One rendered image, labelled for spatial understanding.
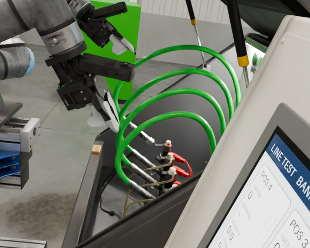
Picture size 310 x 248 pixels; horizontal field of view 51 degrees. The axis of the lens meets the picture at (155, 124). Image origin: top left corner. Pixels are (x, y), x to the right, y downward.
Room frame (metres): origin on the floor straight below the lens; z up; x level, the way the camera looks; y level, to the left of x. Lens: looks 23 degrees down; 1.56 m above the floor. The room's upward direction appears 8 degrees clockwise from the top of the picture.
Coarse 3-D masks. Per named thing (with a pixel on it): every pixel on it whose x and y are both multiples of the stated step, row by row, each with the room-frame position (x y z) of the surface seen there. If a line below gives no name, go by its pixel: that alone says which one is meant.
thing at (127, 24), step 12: (96, 0) 4.13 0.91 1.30; (108, 0) 4.46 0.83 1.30; (120, 0) 4.85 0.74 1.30; (132, 12) 4.18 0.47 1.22; (120, 24) 4.15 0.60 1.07; (132, 24) 4.18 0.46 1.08; (84, 36) 4.06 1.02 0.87; (132, 36) 4.19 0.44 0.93; (96, 48) 4.10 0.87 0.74; (108, 48) 4.13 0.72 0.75; (120, 60) 4.16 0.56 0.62; (132, 60) 4.19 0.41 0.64; (108, 84) 4.13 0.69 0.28; (132, 84) 4.20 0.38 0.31; (120, 96) 4.17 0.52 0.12
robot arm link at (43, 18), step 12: (12, 0) 0.59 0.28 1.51; (24, 0) 0.59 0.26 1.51; (36, 0) 0.59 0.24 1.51; (48, 0) 0.60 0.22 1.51; (60, 0) 0.62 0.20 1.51; (24, 12) 0.59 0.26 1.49; (36, 12) 0.60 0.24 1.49; (48, 12) 0.60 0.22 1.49; (60, 12) 0.61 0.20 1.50; (36, 24) 0.61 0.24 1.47; (48, 24) 0.60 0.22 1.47; (60, 24) 0.61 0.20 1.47
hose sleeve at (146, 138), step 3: (129, 123) 0.89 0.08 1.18; (132, 123) 0.89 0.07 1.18; (129, 126) 0.89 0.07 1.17; (132, 126) 0.89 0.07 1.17; (135, 126) 0.89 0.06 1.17; (132, 129) 0.89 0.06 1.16; (141, 132) 0.89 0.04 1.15; (144, 132) 0.90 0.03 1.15; (141, 135) 0.89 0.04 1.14; (144, 135) 0.89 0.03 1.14; (147, 135) 0.90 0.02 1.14; (144, 138) 0.89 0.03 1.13; (147, 138) 0.89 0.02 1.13
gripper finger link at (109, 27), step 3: (108, 24) 1.06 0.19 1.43; (108, 27) 1.06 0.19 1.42; (111, 27) 1.05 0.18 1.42; (111, 30) 1.05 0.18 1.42; (114, 30) 1.05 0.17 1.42; (114, 33) 1.05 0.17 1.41; (117, 33) 1.04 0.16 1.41; (117, 36) 1.05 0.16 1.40; (120, 36) 1.04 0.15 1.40; (120, 39) 1.04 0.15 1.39
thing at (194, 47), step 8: (168, 48) 0.90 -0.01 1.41; (176, 48) 0.90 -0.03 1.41; (184, 48) 0.90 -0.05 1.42; (192, 48) 0.90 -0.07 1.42; (200, 48) 0.90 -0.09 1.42; (208, 48) 0.91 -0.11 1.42; (152, 56) 0.89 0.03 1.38; (216, 56) 0.91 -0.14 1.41; (136, 64) 0.89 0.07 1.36; (224, 64) 0.91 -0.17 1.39; (232, 72) 0.91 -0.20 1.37; (120, 80) 0.89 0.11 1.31; (240, 96) 0.92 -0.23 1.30
